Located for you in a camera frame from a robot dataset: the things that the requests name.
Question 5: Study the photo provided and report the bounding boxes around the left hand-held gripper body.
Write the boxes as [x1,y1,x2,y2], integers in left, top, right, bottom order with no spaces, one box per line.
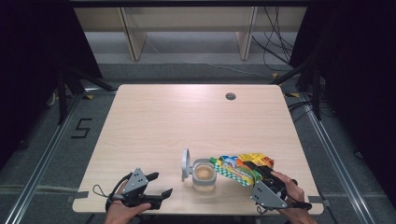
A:
[120,167,151,207]

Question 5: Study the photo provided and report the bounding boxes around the person's left hand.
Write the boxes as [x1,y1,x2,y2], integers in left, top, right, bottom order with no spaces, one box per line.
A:
[106,180,153,221]

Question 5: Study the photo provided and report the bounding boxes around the black curtain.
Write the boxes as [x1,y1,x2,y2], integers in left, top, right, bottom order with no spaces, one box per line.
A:
[289,0,396,200]
[0,0,104,171]

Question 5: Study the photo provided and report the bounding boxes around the black left wrist strap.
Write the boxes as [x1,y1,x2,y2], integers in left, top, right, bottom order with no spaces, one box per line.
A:
[92,173,134,213]

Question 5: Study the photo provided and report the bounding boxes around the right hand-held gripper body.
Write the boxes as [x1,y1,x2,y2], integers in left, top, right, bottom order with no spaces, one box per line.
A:
[249,173,290,210]

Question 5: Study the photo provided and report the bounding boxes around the black metal stand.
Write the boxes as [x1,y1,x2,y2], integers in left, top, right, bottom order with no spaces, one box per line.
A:
[55,64,117,125]
[269,57,323,121]

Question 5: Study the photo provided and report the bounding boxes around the person's right hand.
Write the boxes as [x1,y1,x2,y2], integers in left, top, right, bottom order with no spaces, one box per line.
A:
[270,171,310,217]

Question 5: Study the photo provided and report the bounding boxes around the black floor cables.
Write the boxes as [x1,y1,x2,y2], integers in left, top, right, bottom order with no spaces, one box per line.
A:
[287,98,316,123]

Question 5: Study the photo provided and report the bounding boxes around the clear jar with grey lid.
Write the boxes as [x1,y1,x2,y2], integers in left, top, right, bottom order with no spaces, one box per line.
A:
[181,147,219,192]

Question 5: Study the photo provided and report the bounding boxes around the metal floor rail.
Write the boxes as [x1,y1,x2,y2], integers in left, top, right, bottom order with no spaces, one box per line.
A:
[3,89,118,224]
[299,92,378,224]

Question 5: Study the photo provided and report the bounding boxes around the light wooden desk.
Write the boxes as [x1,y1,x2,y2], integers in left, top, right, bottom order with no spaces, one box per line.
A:
[74,7,308,62]

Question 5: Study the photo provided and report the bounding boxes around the black right wrist strap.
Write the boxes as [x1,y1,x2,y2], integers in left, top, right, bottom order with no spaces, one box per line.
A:
[287,202,313,210]

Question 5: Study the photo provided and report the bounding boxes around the hanging black cables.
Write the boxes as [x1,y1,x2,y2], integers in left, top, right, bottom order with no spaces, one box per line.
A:
[251,7,295,73]

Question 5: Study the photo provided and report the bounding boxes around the yellow seasoning pouch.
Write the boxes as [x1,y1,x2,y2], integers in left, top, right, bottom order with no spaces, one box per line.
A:
[208,151,276,188]

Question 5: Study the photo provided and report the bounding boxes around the grey tape strip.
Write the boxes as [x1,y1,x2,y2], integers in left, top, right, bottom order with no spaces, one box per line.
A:
[65,190,90,204]
[307,195,332,207]

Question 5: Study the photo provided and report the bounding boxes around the black wrist strap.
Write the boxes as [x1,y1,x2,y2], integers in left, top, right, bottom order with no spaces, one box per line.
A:
[287,202,313,210]
[92,173,134,213]

